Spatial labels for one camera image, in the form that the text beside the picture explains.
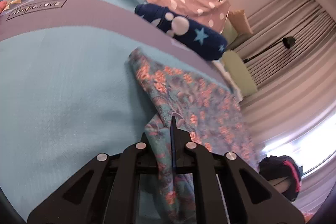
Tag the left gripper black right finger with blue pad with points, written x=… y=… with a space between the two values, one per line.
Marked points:
x=226 y=188

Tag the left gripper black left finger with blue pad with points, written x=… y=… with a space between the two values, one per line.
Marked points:
x=105 y=190

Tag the teal floral garment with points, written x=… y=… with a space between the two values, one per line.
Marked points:
x=207 y=110

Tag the navy jacket pink trim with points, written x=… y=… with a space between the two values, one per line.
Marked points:
x=283 y=174

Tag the light blue bed cover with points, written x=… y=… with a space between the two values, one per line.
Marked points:
x=68 y=91

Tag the green pillow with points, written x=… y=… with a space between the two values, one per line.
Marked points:
x=229 y=32
x=238 y=71

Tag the striped beige curtain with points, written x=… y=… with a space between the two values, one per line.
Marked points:
x=293 y=111

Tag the navy star fleece blanket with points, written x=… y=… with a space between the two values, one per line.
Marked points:
x=207 y=43

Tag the black floor lamp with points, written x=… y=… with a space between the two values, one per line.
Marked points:
x=287 y=42

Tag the beige pillow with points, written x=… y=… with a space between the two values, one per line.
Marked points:
x=239 y=21

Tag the folded pink garment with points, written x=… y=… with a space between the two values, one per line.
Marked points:
x=3 y=4

